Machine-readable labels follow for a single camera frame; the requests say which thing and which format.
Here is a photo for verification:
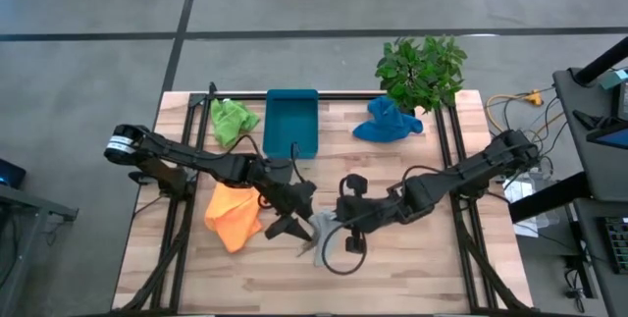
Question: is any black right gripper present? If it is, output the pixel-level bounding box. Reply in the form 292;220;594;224
335;173;413;255

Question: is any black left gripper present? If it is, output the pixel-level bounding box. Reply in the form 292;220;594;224
264;182;318;243

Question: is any grey microfiber towel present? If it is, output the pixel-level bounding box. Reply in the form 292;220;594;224
296;208;344;268

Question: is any orange microfiber towel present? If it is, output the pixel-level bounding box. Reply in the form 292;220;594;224
203;182;265;254

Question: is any green microfiber towel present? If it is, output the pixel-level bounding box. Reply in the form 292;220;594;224
210;98;262;149

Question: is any blue microfiber towel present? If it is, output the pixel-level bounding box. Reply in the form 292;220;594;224
351;94;425;144

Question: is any teal plastic bin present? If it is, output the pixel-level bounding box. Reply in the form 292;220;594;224
261;88;320;161

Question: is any potted green plant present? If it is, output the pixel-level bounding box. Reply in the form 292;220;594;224
374;33;469;117

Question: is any white paper sheet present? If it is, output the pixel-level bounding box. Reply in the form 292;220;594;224
501;173;560;238

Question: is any black beam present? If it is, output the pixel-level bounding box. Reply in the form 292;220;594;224
506;171;593;225

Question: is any black side desk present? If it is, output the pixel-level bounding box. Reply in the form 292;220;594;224
572;196;628;317
552;66;628;203

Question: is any black computer keyboard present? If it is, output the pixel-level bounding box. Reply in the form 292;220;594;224
602;215;628;276

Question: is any grey metal stand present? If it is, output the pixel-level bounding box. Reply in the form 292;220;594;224
0;183;79;317

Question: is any black tablet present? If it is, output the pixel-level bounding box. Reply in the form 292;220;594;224
585;127;628;151

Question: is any black pole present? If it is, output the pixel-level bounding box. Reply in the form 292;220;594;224
572;35;628;87

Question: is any black device with blue light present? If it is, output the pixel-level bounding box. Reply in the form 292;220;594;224
0;158;27;190

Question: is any small teal box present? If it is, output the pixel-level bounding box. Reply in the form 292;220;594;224
600;68;628;91

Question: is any black aluminium frame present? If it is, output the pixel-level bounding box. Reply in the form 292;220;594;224
111;80;534;317

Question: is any yellow cable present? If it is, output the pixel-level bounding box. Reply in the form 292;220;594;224
484;88;545;134

